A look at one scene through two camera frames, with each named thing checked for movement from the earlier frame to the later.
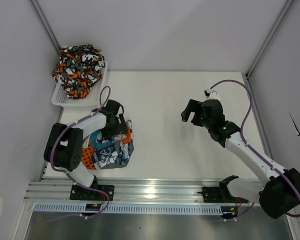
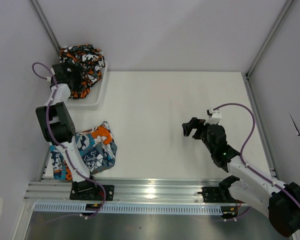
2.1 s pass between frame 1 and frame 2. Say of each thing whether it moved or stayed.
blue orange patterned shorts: moved
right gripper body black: moved
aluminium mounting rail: stayed
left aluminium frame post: stayed
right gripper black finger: moved
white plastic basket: stayed
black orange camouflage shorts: stayed
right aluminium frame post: stayed
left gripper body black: moved
